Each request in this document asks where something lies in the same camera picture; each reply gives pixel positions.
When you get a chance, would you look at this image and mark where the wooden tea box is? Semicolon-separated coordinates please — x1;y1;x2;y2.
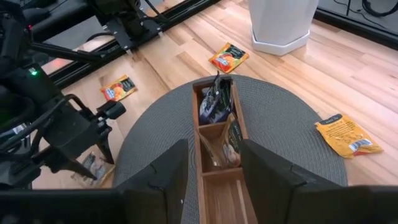
192;76;259;224

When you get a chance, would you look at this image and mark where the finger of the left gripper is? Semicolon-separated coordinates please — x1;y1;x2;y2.
46;152;98;182
98;133;115;165

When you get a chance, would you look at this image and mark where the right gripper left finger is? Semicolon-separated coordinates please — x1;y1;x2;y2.
0;139;190;224

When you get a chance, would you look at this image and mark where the orange tea packet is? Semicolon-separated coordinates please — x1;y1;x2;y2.
208;42;250;75
99;74;137;103

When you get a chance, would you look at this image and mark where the yellow tea packet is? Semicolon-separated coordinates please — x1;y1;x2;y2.
315;113;384;159

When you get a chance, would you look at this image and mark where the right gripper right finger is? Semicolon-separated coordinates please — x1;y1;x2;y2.
241;139;398;224

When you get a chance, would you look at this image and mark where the beige tea packet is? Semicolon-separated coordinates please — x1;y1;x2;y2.
70;151;116;189
221;113;246;169

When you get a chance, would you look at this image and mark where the dark blue tea packet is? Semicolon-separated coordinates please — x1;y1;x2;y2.
198;86;226;125
213;70;234;116

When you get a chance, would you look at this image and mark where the round grey woven placemat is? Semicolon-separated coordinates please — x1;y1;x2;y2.
113;74;348;224

